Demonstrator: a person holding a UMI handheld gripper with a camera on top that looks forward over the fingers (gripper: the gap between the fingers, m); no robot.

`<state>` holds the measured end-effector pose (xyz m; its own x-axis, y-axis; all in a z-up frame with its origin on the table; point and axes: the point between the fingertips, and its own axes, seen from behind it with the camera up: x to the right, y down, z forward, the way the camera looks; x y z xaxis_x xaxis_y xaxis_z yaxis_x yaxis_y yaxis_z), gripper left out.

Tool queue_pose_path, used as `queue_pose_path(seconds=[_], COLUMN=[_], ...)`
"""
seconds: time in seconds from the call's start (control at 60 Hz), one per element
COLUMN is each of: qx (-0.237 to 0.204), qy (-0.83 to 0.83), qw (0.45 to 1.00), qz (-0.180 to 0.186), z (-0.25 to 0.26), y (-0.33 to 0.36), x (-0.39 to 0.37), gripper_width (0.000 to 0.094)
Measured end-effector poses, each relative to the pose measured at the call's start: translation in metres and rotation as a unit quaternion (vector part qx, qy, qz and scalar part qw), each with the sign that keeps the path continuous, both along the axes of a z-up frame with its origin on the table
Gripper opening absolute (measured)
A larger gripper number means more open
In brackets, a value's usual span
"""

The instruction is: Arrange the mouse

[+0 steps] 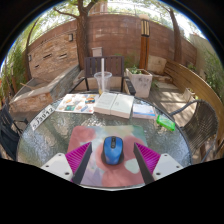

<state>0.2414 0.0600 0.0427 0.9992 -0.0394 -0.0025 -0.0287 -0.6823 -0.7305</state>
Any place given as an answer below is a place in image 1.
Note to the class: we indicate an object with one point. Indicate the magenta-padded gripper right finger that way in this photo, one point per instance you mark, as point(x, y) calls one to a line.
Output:
point(150, 159)

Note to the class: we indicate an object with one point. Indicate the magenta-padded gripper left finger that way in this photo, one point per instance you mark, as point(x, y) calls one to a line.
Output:
point(75, 158)

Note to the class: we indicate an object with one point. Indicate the blue and black computer mouse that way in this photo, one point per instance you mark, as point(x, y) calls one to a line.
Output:
point(112, 150)

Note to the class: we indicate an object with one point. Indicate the floral red green mouse pad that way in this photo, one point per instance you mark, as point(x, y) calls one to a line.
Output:
point(100, 173)

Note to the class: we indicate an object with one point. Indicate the green plastic box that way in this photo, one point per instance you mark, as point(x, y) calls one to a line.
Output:
point(165, 122)

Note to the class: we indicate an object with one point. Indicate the small closed white book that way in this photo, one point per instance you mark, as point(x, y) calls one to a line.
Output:
point(144, 111)

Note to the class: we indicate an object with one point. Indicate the white license plate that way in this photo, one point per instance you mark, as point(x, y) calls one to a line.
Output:
point(42, 117)

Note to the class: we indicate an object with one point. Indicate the colourful picture magazine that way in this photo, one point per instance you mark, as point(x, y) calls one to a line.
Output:
point(76, 103)

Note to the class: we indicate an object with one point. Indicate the brown wicker metal chair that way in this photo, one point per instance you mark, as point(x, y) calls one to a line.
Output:
point(200, 125)

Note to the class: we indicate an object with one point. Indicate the open white book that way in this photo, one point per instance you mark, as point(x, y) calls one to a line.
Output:
point(115, 105)

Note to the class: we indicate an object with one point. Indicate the black metal chair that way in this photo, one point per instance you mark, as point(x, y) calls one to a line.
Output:
point(8, 133)

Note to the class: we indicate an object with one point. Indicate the raised stone garden bed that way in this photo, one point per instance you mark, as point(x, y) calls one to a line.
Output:
point(43, 91)

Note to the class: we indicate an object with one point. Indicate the square concrete planter with plants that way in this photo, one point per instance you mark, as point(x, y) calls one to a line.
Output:
point(140, 83)

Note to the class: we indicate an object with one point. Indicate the clear plastic cup with straw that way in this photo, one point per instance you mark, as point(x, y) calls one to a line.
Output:
point(103, 81)

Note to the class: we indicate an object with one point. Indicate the curved wooden bench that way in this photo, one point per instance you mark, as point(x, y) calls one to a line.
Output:
point(190, 80)

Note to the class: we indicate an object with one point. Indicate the large pale stone block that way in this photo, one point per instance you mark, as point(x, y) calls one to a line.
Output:
point(156, 64)

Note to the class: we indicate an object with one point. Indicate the dark wooden slatted chair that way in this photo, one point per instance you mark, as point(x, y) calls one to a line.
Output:
point(116, 65)

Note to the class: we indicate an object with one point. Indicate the thick tree trunk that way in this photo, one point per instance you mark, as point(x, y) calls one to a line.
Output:
point(82, 40)

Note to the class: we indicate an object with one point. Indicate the slim tree trunk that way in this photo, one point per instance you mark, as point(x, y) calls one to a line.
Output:
point(175, 36)

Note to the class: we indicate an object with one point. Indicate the grey wall utility box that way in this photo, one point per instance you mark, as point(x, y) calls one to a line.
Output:
point(97, 51)

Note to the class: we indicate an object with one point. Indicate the dark wall lantern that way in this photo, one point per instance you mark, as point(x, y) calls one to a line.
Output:
point(70, 37)
point(29, 57)

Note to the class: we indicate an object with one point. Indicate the wooden lamp post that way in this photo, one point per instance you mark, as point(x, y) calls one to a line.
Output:
point(144, 46)

